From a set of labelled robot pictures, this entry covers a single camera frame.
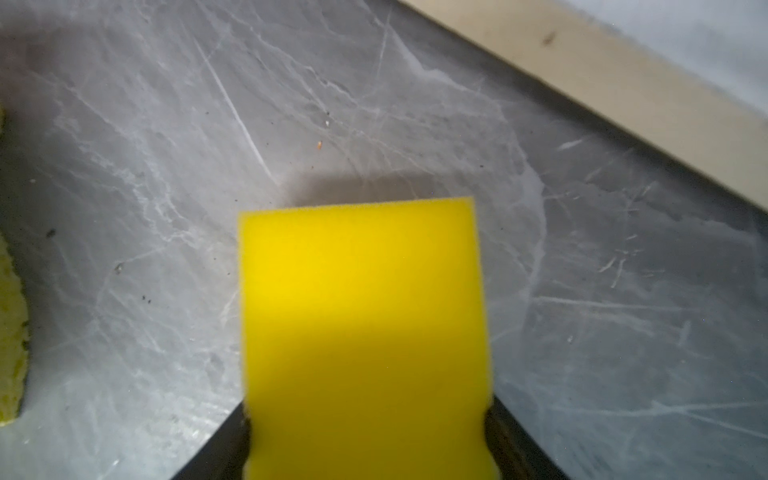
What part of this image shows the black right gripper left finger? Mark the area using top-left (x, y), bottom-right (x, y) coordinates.
top-left (172, 402), bottom-right (250, 480)

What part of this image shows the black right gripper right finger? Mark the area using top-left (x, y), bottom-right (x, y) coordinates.
top-left (485, 396), bottom-right (569, 480)

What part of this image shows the white two-tier metal shelf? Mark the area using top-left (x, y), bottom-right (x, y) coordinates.
top-left (407, 1), bottom-right (767, 208)

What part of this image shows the large yellow coarse sponge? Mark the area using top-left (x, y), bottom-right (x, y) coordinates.
top-left (0, 236), bottom-right (30, 427)

